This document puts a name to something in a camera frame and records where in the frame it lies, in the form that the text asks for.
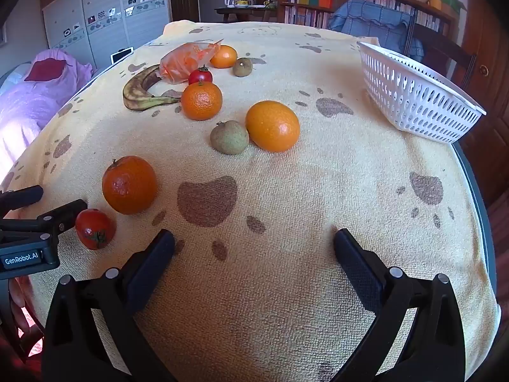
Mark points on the brown wooden door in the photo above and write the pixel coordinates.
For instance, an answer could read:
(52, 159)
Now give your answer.
(486, 144)

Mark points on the large orange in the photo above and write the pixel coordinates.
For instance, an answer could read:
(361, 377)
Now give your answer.
(272, 126)

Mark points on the small orange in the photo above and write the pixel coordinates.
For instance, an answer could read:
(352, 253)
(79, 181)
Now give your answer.
(225, 57)

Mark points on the white plastic basket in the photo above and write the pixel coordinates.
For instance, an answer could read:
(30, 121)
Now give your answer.
(416, 99)

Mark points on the green kiwi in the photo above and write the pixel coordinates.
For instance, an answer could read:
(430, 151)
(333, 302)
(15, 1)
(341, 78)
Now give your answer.
(229, 137)
(242, 67)

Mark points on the mandarin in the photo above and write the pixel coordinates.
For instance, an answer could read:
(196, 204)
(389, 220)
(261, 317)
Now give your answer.
(129, 185)
(201, 101)

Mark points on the white wardrobe with stickers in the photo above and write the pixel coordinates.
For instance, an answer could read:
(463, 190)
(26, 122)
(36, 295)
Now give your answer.
(93, 30)

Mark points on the yellow paw print towel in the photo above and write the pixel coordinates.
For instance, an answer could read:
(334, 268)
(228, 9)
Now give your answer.
(254, 292)

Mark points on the wooden bookshelf with books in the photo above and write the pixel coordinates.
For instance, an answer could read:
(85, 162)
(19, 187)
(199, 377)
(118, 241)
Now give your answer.
(358, 0)

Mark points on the spotted ripe banana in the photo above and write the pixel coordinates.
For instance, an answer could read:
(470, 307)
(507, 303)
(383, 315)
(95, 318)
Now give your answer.
(135, 93)

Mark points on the bag of orange slices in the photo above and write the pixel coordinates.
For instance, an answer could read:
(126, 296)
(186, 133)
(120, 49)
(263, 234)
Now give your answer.
(177, 65)

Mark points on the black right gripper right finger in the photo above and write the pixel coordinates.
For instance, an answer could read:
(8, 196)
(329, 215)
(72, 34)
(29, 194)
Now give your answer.
(434, 348)

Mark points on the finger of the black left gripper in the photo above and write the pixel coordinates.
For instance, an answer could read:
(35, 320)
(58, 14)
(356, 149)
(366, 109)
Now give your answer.
(61, 219)
(12, 200)

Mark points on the red tomato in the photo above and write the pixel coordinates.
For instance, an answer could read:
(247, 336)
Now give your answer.
(94, 229)
(201, 74)

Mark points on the dark wooden side table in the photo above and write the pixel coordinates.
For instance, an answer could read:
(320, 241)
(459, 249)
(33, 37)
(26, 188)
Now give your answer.
(237, 14)

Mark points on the dark wooden chair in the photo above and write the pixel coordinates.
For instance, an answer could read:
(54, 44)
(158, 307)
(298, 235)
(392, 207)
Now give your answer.
(443, 46)

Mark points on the pink bedding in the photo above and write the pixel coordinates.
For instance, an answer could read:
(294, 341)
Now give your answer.
(26, 108)

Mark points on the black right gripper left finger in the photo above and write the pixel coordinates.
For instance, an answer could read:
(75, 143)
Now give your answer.
(73, 349)

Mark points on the white tablet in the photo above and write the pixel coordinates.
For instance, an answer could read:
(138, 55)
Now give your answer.
(120, 54)

